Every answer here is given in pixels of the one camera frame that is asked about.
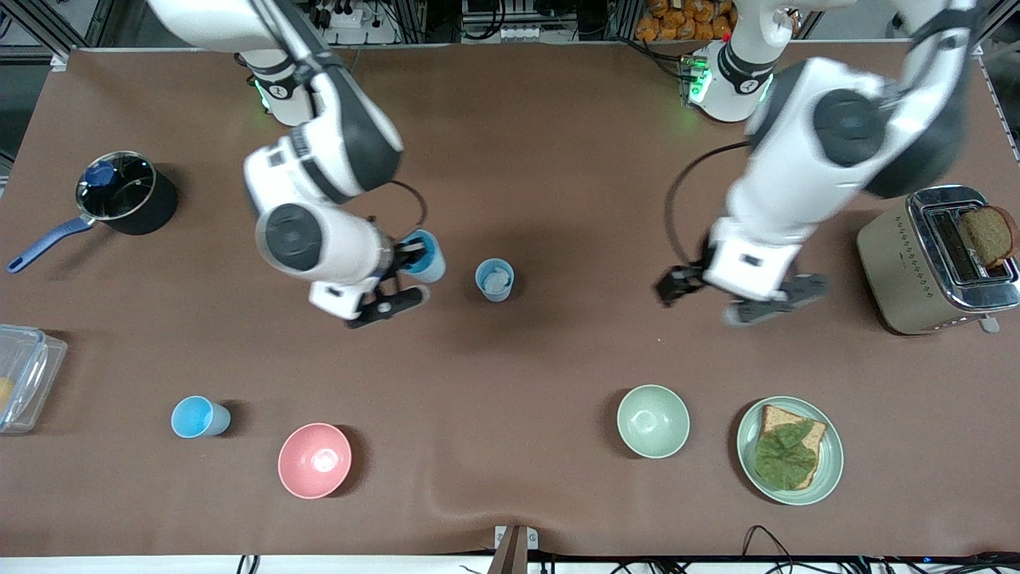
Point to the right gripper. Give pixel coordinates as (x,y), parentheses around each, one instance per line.
(403,257)

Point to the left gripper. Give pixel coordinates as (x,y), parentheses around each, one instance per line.
(677,285)

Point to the light blue plastic cup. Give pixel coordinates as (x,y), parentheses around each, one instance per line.
(434,267)
(195,417)

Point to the grey-blue plastic cup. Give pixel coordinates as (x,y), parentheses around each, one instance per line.
(482,291)

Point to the white tissue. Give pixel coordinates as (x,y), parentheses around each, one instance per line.
(497,279)

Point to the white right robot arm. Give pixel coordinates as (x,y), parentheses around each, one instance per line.
(343,135)

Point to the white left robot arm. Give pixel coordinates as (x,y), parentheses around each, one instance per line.
(829,135)

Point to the pale green bowl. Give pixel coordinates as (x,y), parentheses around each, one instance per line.
(653,421)

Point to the brown bread slice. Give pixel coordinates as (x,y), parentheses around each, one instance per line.
(777,416)

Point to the green lettuce leaf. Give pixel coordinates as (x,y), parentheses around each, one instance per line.
(785,458)

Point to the silver beige toaster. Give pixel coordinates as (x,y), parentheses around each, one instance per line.
(900,271)

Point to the pink bowl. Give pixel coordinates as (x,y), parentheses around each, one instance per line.
(315,461)

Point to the pale green plate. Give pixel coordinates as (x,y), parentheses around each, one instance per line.
(833,458)

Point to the white power strip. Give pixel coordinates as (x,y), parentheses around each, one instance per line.
(351,20)

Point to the bag of orange buns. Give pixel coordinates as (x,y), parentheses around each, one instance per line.
(685,20)

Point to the dark toast slice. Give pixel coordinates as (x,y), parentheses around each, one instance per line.
(988,235)

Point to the brown wooden bar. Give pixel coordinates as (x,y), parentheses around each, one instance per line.
(510,554)

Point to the glass pot lid blue knob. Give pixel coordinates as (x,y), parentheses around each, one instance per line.
(100,174)

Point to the clear plastic container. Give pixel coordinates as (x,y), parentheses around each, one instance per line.
(36,375)

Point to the metal table bracket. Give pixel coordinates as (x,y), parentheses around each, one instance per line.
(532,538)

